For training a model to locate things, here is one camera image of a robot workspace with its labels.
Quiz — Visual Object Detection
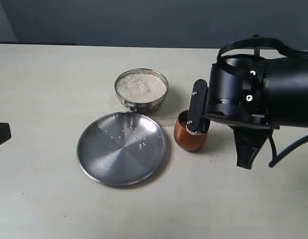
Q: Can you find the round steel plate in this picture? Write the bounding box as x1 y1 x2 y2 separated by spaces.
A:
77 112 167 187

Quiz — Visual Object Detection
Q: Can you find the brown wooden cup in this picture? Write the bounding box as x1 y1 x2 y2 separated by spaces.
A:
174 110 207 151

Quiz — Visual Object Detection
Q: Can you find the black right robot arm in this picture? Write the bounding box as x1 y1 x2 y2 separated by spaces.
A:
186 54 308 169

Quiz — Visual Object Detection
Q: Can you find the steel bowl of rice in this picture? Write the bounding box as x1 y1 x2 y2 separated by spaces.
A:
114 68 169 114

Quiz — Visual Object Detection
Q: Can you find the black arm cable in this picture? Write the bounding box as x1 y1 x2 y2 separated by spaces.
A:
216 34 308 168

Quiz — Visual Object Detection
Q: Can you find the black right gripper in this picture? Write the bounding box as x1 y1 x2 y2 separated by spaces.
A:
187 59 280 170

